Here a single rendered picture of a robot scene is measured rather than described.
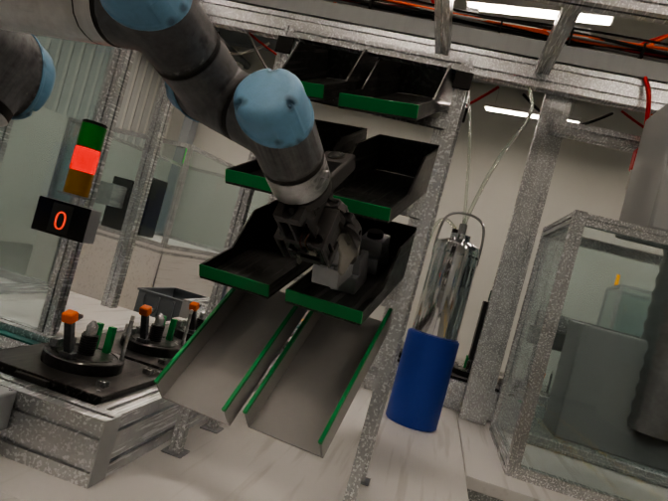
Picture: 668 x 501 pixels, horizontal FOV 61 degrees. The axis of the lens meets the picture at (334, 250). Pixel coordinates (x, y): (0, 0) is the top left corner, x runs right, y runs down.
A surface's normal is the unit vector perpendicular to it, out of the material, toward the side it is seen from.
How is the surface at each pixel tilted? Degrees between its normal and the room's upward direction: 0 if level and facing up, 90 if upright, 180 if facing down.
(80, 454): 90
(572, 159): 90
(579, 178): 90
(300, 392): 45
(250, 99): 64
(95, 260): 90
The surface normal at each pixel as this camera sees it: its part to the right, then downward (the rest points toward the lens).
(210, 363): -0.06, -0.75
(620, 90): -0.18, -0.06
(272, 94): -0.18, -0.50
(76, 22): -0.44, 0.63
